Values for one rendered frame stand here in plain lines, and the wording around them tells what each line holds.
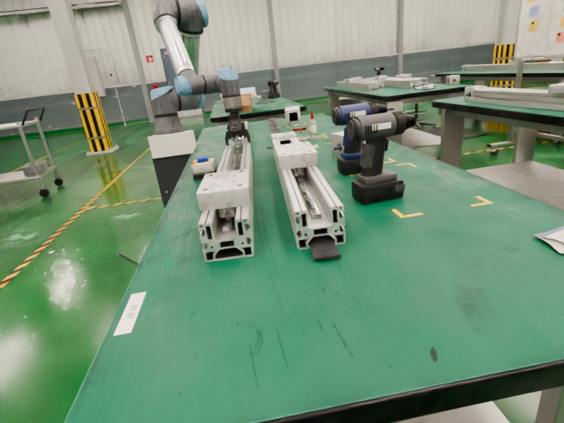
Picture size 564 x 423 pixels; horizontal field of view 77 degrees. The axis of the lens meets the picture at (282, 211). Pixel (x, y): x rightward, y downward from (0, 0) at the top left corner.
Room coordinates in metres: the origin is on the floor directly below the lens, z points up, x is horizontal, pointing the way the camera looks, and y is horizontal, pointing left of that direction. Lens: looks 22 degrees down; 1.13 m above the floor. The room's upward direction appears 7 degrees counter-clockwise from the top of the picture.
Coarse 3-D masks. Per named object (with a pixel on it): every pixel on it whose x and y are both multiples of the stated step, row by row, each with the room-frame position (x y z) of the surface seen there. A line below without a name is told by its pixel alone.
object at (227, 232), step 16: (224, 160) 1.17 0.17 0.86; (240, 160) 1.30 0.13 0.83; (240, 208) 0.70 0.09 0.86; (208, 224) 0.64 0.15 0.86; (224, 224) 0.69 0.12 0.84; (240, 224) 0.70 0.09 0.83; (208, 240) 0.64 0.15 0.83; (224, 240) 0.64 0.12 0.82; (240, 240) 0.64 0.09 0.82; (208, 256) 0.66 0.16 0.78; (224, 256) 0.65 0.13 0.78; (240, 256) 0.64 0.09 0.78
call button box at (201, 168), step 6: (198, 162) 1.30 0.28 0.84; (204, 162) 1.29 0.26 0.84; (210, 162) 1.28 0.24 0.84; (192, 168) 1.27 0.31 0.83; (198, 168) 1.28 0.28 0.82; (204, 168) 1.28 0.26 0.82; (210, 168) 1.28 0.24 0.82; (216, 168) 1.35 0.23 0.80; (198, 174) 1.28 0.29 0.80; (204, 174) 1.28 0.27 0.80
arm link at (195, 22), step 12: (180, 0) 1.75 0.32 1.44; (192, 0) 1.78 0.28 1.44; (180, 12) 1.74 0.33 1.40; (192, 12) 1.76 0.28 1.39; (204, 12) 1.79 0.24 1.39; (180, 24) 1.77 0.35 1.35; (192, 24) 1.78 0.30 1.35; (204, 24) 1.82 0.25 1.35; (192, 36) 1.81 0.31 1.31; (192, 48) 1.84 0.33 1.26; (192, 60) 1.86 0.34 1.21; (180, 96) 1.91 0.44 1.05; (192, 96) 1.92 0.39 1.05; (204, 96) 1.97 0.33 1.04; (192, 108) 1.96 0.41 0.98
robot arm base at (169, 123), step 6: (162, 114) 1.86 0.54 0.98; (168, 114) 1.87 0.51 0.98; (174, 114) 1.89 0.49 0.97; (156, 120) 1.88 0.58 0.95; (162, 120) 1.86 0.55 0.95; (168, 120) 1.86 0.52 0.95; (174, 120) 1.88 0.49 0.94; (156, 126) 1.87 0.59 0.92; (162, 126) 1.85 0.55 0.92; (168, 126) 1.85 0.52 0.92; (174, 126) 1.87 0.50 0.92; (180, 126) 1.89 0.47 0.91; (156, 132) 1.85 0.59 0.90; (162, 132) 1.84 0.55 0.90; (168, 132) 1.84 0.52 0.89; (174, 132) 1.85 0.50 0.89; (180, 132) 1.87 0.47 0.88
